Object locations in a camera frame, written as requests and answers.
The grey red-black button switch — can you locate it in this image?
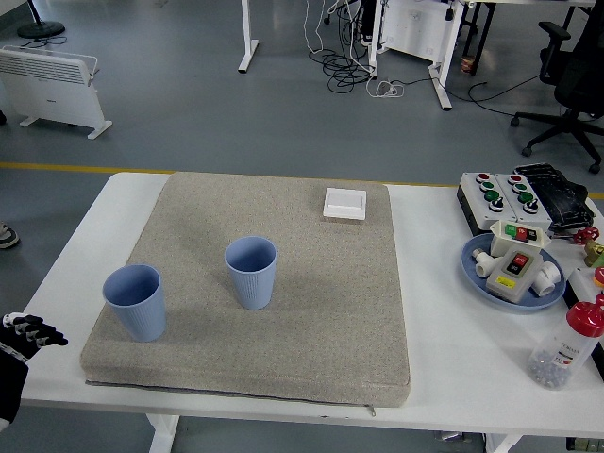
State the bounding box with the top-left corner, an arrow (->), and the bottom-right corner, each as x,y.
485,248 -> 541,303

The white plastic pipe fitting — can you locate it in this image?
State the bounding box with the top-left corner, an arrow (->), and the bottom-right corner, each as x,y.
531,260 -> 563,297
472,248 -> 496,280

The white push-button control box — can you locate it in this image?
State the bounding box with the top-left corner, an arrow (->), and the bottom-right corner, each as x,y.
456,172 -> 520,237
493,172 -> 553,231

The grey-brown cushion mat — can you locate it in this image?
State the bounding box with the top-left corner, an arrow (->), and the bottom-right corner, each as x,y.
79,171 -> 411,408

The black round stand base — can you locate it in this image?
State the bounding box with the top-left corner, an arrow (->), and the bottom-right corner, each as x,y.
17,0 -> 66,40

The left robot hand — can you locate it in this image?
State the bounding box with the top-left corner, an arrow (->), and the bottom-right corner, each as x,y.
0,310 -> 69,433

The person's shoe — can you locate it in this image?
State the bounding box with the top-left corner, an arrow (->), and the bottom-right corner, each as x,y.
0,221 -> 21,250

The black floor cable bundle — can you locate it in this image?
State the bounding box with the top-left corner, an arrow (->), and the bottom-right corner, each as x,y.
309,46 -> 378,93

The cream three-button switch box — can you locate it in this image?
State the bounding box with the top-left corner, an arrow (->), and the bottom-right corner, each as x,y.
488,219 -> 552,260

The white coiled floor cable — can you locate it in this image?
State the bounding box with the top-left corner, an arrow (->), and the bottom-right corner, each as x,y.
365,77 -> 406,100

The white table leg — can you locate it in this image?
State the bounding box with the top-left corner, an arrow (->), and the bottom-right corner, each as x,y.
144,413 -> 180,453
485,432 -> 525,453

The white wall switch panel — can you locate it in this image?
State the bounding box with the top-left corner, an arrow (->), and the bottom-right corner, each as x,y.
322,187 -> 368,221

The black office chair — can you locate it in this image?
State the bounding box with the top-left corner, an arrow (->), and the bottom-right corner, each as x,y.
510,0 -> 604,175

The clear bottle with red cap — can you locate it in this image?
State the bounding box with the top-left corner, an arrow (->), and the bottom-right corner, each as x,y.
527,294 -> 604,391

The black foot pedal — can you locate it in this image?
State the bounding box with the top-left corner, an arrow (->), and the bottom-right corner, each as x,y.
512,162 -> 596,233

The brass valve with red handle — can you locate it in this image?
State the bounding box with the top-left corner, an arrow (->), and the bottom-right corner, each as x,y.
573,226 -> 604,268

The blue round plate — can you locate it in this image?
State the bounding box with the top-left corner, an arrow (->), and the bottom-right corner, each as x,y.
461,233 -> 566,314

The white desk leg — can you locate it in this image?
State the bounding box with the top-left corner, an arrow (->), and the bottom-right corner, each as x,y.
367,0 -> 386,79
427,46 -> 455,111
237,0 -> 260,74

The white panel heater on feet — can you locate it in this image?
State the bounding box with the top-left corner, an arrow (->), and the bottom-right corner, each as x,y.
0,45 -> 113,141

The long black floor cable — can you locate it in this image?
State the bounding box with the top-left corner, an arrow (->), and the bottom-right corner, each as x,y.
400,74 -> 544,118

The blue ribbed plastic cup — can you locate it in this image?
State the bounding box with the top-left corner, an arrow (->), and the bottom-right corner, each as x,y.
102,263 -> 168,344
224,236 -> 278,311

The red mushroom button box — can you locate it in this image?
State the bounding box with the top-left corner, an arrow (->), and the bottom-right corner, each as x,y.
564,266 -> 604,312

